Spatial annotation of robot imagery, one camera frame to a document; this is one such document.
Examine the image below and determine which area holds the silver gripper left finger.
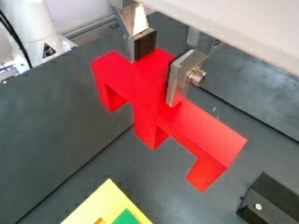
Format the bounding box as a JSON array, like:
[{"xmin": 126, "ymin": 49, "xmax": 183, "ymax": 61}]
[{"xmin": 109, "ymin": 0, "xmax": 157, "ymax": 62}]

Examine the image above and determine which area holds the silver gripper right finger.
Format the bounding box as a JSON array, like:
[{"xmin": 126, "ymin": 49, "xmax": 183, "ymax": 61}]
[{"xmin": 166, "ymin": 27, "xmax": 223, "ymax": 108}]

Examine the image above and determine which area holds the red cross-shaped block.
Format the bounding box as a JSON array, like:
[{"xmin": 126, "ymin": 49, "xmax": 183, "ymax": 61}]
[{"xmin": 91, "ymin": 49, "xmax": 247, "ymax": 192}]

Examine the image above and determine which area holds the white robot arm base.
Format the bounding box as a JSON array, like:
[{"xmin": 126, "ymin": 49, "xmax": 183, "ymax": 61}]
[{"xmin": 0, "ymin": 0, "xmax": 77, "ymax": 75}]

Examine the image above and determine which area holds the yellow puzzle board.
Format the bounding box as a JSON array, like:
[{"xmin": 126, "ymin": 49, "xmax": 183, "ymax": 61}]
[{"xmin": 61, "ymin": 178, "xmax": 154, "ymax": 224}]

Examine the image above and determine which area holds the black rectangular box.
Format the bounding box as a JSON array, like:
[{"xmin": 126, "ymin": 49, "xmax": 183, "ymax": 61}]
[{"xmin": 237, "ymin": 172, "xmax": 299, "ymax": 224}]

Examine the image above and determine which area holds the green long block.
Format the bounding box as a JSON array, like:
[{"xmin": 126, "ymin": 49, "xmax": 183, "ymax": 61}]
[{"xmin": 113, "ymin": 209, "xmax": 141, "ymax": 224}]

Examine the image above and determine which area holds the black cable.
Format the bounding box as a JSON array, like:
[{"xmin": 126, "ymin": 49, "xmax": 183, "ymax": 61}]
[{"xmin": 0, "ymin": 10, "xmax": 34, "ymax": 70}]

